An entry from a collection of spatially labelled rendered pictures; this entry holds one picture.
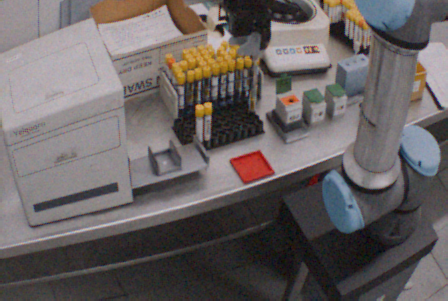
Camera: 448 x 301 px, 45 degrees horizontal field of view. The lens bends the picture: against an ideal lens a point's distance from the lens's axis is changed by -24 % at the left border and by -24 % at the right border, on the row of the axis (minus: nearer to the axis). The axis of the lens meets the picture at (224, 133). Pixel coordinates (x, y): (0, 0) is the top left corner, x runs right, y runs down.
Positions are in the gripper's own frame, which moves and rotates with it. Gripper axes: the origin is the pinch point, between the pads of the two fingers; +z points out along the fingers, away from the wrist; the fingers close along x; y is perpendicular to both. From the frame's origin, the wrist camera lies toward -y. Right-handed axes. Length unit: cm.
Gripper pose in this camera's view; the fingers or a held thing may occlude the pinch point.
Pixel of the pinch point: (255, 54)
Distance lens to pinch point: 140.3
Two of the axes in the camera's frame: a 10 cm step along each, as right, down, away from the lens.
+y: -9.0, 2.7, -3.4
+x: 4.3, 6.3, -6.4
